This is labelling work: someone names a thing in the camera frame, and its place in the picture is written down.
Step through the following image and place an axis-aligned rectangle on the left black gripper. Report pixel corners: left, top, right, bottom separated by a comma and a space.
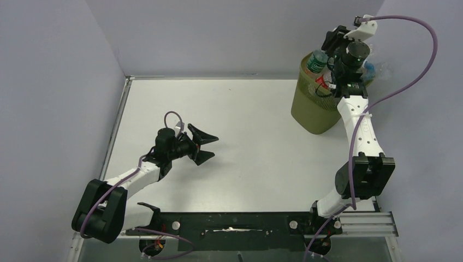
168, 124, 218, 165

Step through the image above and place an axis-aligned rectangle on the clear bottle dark green label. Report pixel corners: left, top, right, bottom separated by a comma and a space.
306, 50, 328, 74

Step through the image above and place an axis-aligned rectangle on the clear bottle blue label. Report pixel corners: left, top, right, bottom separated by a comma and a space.
362, 61, 393, 82

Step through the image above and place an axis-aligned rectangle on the clear bottle red label top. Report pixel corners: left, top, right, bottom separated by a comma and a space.
315, 70, 333, 90

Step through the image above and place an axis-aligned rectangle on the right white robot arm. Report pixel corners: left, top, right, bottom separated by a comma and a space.
307, 21, 395, 233

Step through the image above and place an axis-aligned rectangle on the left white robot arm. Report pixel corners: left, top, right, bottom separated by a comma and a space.
71, 124, 219, 243

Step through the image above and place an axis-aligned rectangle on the green mesh waste bin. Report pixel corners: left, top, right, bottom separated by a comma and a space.
290, 50, 373, 135

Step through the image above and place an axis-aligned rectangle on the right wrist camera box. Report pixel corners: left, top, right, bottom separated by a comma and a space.
343, 15, 378, 41

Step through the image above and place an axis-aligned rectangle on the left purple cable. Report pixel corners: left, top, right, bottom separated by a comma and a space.
79, 111, 198, 260

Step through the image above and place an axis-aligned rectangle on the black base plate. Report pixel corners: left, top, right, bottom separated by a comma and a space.
127, 211, 343, 252

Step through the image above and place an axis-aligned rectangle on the aluminium frame rail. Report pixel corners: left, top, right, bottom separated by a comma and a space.
67, 211, 401, 261

